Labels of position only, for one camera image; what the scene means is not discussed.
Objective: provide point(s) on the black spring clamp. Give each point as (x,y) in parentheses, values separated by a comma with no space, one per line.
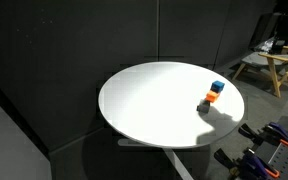
(249,132)
(226,159)

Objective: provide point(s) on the gray cube block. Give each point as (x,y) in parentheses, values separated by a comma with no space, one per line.
(203,107)

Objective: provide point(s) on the wooden armchair with gray cushion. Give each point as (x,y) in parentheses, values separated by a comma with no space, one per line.
(273,60)

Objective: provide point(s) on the white table leg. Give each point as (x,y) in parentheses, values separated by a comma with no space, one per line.
(179,163)

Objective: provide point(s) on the orange cube block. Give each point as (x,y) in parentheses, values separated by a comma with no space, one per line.
(212,96)

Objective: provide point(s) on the blue cube block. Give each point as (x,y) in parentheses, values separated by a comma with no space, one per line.
(218,86)

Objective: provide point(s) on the clear plastic bag with items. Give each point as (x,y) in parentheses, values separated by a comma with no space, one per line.
(268,45)

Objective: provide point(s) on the purple clamp with orange tips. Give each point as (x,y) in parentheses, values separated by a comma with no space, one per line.
(260,165)
(281,134)

